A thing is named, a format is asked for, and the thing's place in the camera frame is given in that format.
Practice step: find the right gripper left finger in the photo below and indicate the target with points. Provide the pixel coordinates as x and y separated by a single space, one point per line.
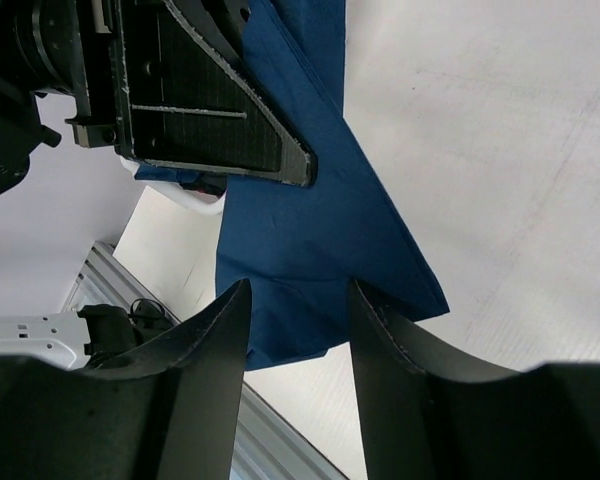
80 424

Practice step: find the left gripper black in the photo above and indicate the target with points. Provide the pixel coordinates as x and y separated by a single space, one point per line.
51 47

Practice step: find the dark blue paper napkin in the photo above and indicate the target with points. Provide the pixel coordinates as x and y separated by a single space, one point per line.
299 248

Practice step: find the aluminium mounting rail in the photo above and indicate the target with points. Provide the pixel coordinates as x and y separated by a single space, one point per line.
204 422

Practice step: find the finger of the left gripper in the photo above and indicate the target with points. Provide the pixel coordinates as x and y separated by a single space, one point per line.
185 98

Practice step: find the white plastic bin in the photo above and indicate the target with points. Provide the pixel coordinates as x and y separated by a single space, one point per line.
183 188

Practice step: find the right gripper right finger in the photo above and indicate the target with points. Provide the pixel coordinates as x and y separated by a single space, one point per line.
429 410

